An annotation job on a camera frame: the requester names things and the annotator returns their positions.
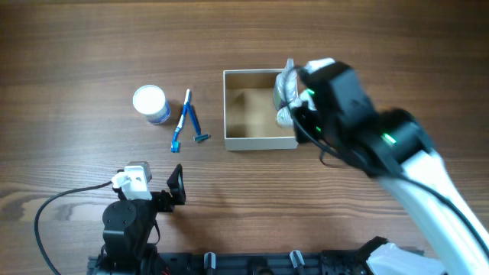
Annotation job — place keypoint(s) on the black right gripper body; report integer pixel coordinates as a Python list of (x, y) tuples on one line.
[(309, 126)]

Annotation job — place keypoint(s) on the open beige cardboard box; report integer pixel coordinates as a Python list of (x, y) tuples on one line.
[(250, 114)]

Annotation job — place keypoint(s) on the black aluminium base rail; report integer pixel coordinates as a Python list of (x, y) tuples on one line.
[(324, 262)]

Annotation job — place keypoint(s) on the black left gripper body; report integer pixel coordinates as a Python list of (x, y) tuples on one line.
[(163, 202)]

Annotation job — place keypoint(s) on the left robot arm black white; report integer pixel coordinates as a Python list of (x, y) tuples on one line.
[(129, 221)]

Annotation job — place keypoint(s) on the white squeeze tube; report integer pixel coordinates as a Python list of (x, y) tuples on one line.
[(284, 118)]

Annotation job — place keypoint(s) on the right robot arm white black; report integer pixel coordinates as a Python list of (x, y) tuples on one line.
[(392, 148)]

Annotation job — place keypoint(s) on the blue white toothbrush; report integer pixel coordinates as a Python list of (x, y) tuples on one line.
[(175, 144)]

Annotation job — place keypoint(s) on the blue disposable razor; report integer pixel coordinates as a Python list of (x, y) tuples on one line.
[(199, 137)]

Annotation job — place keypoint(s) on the white lidded blue jar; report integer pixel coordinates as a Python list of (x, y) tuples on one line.
[(150, 101)]

